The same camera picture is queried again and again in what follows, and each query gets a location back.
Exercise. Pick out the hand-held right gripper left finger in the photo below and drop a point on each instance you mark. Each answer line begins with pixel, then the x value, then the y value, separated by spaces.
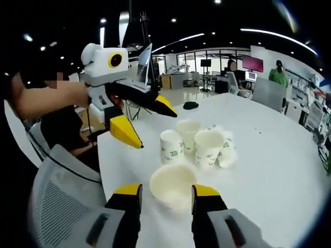
pixel 124 206

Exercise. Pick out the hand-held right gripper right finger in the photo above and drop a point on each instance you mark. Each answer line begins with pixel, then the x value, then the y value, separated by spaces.
pixel 207 211

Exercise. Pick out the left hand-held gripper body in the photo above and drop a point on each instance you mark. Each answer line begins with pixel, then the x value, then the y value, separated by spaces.
pixel 98 69

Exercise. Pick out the white paper cup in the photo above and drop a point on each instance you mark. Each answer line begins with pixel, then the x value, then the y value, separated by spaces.
pixel 207 155
pixel 170 152
pixel 227 155
pixel 188 126
pixel 168 191

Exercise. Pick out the person's left hand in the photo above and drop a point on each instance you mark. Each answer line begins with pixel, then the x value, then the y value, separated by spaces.
pixel 117 100

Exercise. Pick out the wood and grey counter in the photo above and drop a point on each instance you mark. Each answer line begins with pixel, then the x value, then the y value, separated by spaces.
pixel 165 82

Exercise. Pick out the white laptop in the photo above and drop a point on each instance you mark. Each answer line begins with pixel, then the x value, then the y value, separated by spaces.
pixel 143 67

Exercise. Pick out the hanging softbox light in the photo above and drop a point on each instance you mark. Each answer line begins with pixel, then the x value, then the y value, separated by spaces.
pixel 124 28

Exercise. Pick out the small black cloth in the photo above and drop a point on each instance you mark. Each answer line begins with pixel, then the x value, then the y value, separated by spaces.
pixel 190 105

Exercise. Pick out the grey mesh office chair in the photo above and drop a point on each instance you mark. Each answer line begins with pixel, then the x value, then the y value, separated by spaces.
pixel 59 206

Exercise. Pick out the black tripod stand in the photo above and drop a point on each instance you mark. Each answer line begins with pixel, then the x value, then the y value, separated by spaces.
pixel 144 20

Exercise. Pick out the black monitor on stand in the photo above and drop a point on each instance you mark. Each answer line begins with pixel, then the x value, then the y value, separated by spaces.
pixel 206 62

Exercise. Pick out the white office chair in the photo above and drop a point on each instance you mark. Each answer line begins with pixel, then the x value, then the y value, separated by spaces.
pixel 232 82

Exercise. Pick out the pink screen monitor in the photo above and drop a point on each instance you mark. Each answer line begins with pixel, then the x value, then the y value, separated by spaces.
pixel 253 64

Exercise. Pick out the grey chair back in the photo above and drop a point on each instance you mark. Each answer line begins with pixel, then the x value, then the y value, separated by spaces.
pixel 269 94

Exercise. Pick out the curved ceiling strip light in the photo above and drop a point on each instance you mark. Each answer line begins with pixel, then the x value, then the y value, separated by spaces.
pixel 271 32

